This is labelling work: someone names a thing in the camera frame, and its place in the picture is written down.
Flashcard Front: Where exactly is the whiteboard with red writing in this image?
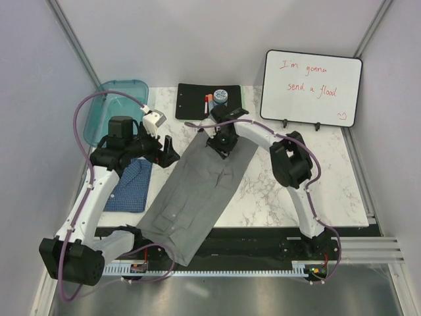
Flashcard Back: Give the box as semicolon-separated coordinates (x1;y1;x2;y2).
260;49;363;128

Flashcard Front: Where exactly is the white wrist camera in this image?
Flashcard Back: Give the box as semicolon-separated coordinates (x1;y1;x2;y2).
142;111;166;139
203;127;217;139

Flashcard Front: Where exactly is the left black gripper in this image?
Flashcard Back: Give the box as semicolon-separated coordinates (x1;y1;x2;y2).
125;122;179;168

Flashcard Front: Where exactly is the folded blue checked shirt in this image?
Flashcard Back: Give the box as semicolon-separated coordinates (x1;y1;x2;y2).
104;159;152;213

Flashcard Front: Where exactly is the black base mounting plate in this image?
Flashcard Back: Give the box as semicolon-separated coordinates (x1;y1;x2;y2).
67;226;343;271

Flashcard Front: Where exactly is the white slotted cable duct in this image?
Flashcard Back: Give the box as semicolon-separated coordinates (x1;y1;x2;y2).
103;261;309;278

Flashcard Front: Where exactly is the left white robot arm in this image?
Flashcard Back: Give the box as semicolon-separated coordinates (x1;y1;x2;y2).
39;111;180;286

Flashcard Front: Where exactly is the small blue lidded jar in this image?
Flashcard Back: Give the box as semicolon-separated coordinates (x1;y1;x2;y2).
213;89;228;106

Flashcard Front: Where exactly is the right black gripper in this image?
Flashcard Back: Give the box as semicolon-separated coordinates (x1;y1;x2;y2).
207;126;239;159

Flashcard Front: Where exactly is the aluminium frame rail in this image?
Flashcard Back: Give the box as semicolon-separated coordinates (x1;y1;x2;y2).
45;235;407;264

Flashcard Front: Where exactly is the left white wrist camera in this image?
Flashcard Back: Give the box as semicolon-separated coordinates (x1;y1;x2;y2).
142;111;166;139

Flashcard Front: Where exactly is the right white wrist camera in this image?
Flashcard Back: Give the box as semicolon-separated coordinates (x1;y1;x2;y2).
203;127;217;139

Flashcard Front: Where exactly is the black clipboard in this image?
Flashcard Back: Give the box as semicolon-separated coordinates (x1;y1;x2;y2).
175;83;243;121

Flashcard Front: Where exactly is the grey long sleeve shirt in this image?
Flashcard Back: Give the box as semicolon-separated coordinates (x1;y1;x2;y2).
137;132;258;267

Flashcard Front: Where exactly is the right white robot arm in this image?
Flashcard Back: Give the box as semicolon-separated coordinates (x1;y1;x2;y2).
207;105;328;259

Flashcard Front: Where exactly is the teal plastic bin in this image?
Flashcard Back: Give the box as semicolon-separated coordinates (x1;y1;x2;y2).
84;80;149;147

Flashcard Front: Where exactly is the red whiteboard marker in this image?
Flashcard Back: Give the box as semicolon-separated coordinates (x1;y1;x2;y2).
204;95;209;117

